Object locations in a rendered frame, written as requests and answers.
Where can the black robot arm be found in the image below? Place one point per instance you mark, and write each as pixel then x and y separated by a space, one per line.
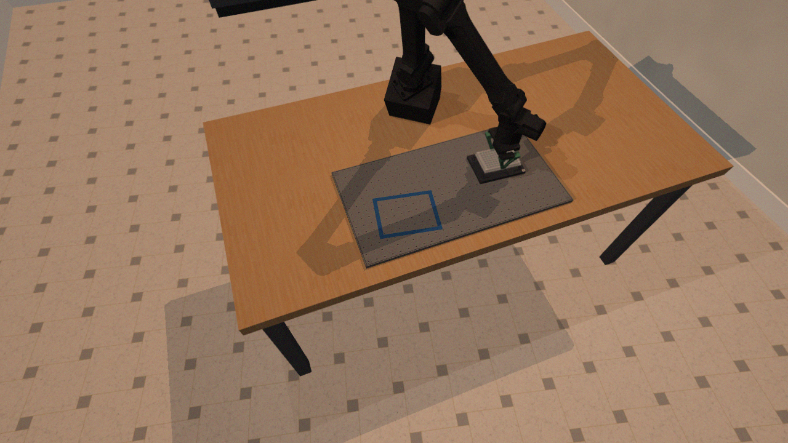
pixel 451 17

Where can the beige gridded plate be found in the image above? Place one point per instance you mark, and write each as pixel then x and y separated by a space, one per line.
pixel 489 161

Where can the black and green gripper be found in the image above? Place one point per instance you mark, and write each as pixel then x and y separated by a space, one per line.
pixel 501 141

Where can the blue tape outline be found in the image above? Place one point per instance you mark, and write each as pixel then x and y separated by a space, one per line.
pixel 382 236

